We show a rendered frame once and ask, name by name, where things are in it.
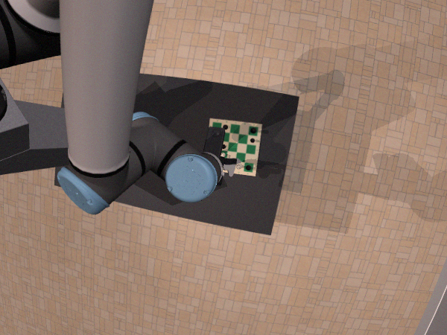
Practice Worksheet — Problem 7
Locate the green and white chessboard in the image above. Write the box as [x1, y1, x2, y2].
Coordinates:
[209, 118, 262, 176]

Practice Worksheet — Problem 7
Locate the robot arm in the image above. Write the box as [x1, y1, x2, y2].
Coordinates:
[0, 0, 225, 214]

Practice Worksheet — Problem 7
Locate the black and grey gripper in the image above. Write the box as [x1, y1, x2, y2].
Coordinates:
[216, 156, 241, 187]

